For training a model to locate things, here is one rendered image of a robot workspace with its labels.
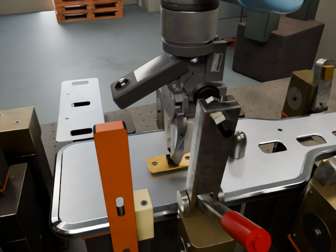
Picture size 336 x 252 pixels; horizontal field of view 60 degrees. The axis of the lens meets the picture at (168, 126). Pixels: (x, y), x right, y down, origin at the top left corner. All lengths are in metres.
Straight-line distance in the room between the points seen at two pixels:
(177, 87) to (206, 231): 0.20
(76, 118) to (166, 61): 0.33
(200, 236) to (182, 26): 0.25
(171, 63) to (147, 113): 0.85
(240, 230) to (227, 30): 3.91
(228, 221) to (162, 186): 0.22
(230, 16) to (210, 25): 3.70
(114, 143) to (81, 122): 0.39
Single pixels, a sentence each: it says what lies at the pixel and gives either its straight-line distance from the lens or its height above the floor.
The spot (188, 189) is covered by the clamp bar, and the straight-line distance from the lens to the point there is 0.36.
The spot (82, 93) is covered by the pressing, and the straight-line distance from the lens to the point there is 0.78.
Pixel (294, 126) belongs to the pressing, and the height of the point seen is 1.00.
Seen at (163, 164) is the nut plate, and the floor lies 1.01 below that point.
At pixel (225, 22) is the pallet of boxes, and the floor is 0.36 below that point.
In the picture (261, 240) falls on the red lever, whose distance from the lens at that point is 0.25.
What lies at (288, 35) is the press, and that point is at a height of 0.53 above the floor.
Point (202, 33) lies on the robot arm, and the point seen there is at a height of 1.24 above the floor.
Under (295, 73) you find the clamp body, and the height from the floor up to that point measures 1.05.
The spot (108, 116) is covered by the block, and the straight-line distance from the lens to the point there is 0.70.
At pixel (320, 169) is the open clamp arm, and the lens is 0.43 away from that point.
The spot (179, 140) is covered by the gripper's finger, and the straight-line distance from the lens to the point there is 0.44.
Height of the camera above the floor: 1.35
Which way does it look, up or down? 34 degrees down
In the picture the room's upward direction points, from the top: straight up
